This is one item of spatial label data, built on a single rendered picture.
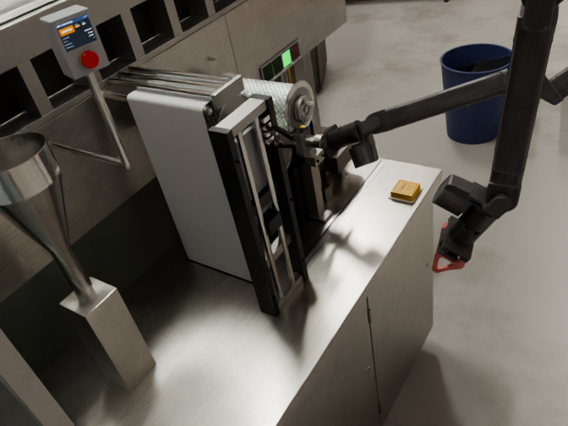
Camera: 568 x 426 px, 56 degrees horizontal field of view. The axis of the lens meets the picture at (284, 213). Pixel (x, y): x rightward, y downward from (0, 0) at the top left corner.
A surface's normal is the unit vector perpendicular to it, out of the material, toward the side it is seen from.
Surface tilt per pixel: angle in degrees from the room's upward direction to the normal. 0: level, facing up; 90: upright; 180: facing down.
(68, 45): 90
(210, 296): 0
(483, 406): 0
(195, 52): 90
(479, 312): 0
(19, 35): 90
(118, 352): 90
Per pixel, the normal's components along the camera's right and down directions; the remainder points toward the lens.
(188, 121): -0.53, 0.59
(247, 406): -0.17, -0.77
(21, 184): 0.52, 0.45
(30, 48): 0.83, 0.22
